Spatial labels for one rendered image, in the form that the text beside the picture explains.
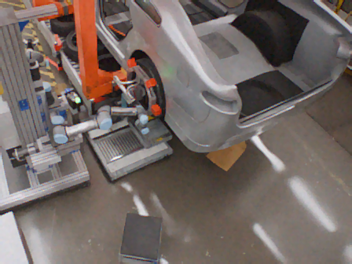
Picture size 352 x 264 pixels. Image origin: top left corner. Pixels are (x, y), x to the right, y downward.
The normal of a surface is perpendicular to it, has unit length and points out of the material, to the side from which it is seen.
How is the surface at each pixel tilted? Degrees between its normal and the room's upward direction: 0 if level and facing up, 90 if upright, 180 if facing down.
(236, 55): 22
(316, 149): 0
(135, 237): 0
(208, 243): 0
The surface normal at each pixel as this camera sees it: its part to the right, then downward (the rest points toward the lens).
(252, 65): 0.18, -0.43
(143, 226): 0.01, -0.70
